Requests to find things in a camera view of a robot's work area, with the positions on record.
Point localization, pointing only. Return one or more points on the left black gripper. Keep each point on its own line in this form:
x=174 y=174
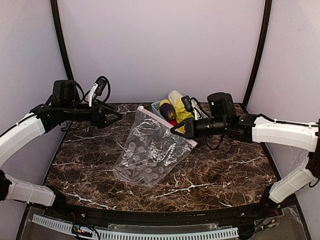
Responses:
x=100 y=118

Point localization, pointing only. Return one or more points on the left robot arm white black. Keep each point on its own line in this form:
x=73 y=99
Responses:
x=68 y=102

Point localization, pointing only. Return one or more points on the napa cabbage toy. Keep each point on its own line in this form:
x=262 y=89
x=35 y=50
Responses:
x=175 y=99

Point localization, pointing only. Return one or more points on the white cable duct strip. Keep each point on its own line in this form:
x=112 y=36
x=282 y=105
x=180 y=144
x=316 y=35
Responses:
x=126 y=232

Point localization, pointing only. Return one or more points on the clear zip top bag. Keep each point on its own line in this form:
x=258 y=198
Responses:
x=150 y=151

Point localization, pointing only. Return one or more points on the yellow potato toy back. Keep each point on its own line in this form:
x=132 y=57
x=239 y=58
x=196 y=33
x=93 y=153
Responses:
x=164 y=103

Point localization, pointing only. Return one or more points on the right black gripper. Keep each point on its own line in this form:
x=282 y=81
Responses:
x=195 y=128

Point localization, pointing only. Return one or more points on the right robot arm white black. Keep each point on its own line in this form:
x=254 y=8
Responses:
x=258 y=128

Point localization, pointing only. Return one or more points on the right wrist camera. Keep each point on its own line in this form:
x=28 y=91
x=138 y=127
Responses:
x=192 y=106

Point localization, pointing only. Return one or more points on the purple eggplant toy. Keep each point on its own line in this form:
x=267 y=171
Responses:
x=168 y=113

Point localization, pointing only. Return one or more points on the red pepper toy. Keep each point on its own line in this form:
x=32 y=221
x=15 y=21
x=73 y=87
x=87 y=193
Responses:
x=173 y=122

